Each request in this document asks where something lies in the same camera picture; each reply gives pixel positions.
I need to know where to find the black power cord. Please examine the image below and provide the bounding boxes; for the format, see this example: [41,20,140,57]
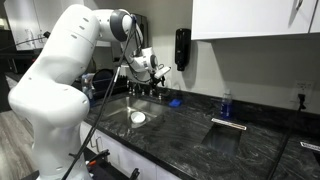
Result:
[266,93,308,180]

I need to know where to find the blue sponge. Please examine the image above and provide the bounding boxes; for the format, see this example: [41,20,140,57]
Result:
[168,98,184,108]

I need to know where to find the small chrome side faucet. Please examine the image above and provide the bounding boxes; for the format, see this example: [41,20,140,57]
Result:
[125,79,133,97]

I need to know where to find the countertop trash chute opening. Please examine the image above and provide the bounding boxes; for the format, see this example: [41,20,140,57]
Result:
[200,117,248,157]
[299,141,320,168]

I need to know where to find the black wall soap dispenser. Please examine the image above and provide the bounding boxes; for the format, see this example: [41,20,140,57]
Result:
[174,28,192,72]

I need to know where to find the white wall outlet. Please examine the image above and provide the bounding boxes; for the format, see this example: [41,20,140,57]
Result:
[293,80,315,103]

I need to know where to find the wire dish rack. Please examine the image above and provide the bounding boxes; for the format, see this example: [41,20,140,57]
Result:
[91,74,129,100]

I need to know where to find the white base cabinet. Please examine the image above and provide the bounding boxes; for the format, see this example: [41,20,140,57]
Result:
[79,121,198,180]

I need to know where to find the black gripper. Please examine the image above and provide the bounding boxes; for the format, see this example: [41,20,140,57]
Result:
[150,73,167,92]

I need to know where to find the black clamp orange grip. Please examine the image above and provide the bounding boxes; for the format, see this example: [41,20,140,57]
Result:
[129,167,141,180]
[84,148,111,168]

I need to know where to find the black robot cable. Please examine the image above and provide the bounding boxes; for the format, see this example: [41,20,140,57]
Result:
[61,16,148,180]

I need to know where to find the round dinner plate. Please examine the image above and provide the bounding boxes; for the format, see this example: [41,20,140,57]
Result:
[92,68,115,92]

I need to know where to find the steel paper towel dispenser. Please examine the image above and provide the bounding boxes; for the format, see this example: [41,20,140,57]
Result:
[130,13,150,54]

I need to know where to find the clear bottle blue liquid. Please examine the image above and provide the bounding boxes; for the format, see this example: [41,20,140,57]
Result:
[220,89,234,121]

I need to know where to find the white wall cabinet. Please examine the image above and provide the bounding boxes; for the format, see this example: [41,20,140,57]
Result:
[191,0,320,42]

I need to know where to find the white cup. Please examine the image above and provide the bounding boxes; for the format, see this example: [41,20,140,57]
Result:
[130,111,147,125]

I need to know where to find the stainless steel sink basin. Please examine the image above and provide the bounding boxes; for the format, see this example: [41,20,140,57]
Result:
[95,94,168,130]

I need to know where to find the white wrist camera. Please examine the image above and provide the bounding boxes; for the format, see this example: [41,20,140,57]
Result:
[153,66,172,80]

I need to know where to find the white background cabinets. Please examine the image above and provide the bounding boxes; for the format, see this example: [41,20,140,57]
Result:
[3,0,84,52]

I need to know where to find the black background desk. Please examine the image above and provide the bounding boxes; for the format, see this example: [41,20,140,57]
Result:
[0,48,43,75]

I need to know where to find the chrome faucet lever red mark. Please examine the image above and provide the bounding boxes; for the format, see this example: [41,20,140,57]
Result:
[131,87,147,98]

